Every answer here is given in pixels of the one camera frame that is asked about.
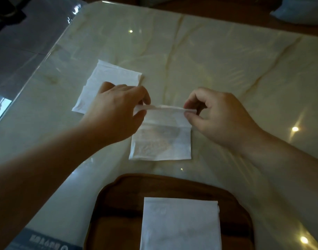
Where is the person's left hand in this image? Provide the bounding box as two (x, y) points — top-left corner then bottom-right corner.
(80, 82), (151, 150)

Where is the person's right hand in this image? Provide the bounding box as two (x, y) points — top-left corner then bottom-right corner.
(183, 87), (265, 154)

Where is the white paper napkin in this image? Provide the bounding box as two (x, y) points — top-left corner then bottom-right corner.
(129, 105), (197, 161)
(71, 59), (143, 114)
(140, 197), (222, 250)

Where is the person's left forearm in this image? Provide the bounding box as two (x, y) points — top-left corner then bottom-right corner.
(0, 120), (108, 250)

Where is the person's right forearm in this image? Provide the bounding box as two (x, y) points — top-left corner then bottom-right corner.
(238, 129), (318, 214)

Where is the brown wooden tray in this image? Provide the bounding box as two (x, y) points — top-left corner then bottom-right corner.
(83, 173), (256, 250)

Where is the white plastic bag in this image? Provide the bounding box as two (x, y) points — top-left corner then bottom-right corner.
(269, 0), (318, 26)

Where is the grey-blue printed packet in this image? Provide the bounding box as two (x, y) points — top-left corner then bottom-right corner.
(5, 227), (79, 250)

